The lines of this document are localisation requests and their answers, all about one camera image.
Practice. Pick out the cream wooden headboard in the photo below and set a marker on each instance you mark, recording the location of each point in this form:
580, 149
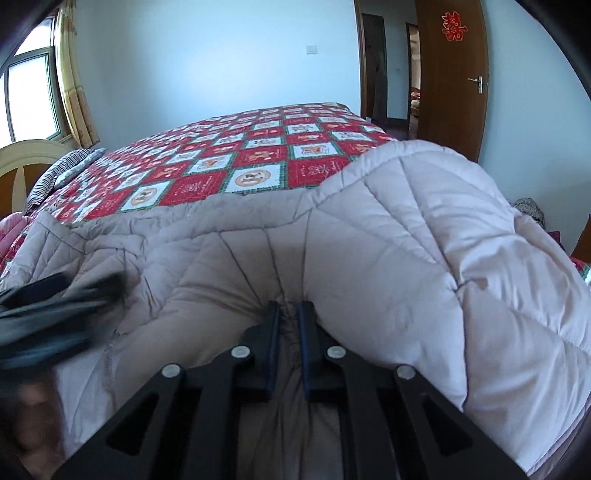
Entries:
18, 166

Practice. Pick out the wooden dresser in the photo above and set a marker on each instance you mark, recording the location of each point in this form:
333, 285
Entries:
584, 240

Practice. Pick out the brown door frame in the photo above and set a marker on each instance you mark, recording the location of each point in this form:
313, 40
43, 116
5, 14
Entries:
359, 55

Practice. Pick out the pink quilt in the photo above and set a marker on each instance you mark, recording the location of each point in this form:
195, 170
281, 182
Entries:
11, 235

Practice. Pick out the patterned cloth bundle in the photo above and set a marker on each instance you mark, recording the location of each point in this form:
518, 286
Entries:
531, 210

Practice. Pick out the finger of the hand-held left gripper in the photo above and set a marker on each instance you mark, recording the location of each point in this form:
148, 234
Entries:
37, 288
97, 286

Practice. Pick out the yellow curtain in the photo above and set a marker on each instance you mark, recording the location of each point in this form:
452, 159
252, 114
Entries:
74, 92

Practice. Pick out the red printed bed sheet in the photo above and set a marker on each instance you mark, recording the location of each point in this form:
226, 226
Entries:
258, 152

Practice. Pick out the person's left hand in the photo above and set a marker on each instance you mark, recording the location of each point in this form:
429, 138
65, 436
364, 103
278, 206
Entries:
39, 415

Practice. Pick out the light grey quilted jacket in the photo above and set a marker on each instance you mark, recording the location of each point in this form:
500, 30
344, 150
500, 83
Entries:
369, 254

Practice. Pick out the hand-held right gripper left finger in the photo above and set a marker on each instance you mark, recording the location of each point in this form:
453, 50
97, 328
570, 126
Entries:
273, 332

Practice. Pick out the white light switch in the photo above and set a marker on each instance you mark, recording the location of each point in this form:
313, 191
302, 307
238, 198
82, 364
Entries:
312, 49

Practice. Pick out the striped pillow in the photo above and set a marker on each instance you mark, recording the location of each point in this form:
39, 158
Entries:
60, 170

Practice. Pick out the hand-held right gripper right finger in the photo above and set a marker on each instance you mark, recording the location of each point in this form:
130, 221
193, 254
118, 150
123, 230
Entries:
304, 332

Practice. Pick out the window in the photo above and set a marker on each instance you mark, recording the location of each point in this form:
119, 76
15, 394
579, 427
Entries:
32, 92

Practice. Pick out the brown wooden door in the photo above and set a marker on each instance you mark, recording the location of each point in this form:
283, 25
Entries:
448, 101

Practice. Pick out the red paper door decoration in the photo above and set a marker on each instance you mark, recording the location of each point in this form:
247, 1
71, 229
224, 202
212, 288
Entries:
454, 26

